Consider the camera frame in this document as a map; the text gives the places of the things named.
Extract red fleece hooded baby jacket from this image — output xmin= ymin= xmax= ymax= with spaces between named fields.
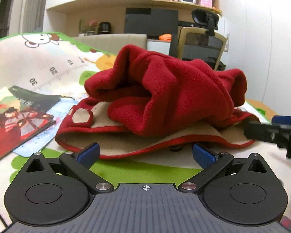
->
xmin=55 ymin=45 xmax=257 ymax=159

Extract light blue thin booklet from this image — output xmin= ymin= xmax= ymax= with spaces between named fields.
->
xmin=13 ymin=97 xmax=78 ymax=157

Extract illustrated children's book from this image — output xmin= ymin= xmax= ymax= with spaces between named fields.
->
xmin=0 ymin=86 xmax=61 ymax=159

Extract beige mesh office chair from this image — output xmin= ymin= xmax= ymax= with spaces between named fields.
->
xmin=169 ymin=9 xmax=228 ymax=71

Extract potted plant red leaves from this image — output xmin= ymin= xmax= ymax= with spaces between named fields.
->
xmin=78 ymin=18 xmax=98 ymax=35

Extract orange object on desk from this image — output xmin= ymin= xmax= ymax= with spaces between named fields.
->
xmin=159 ymin=34 xmax=172 ymax=42

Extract pink box on shelf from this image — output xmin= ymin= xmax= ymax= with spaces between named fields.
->
xmin=199 ymin=0 xmax=213 ymax=8

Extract black computer monitor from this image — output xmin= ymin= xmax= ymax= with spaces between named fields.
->
xmin=124 ymin=8 xmax=178 ymax=37

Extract grey window curtain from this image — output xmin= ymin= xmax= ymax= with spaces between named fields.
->
xmin=9 ymin=0 xmax=47 ymax=35

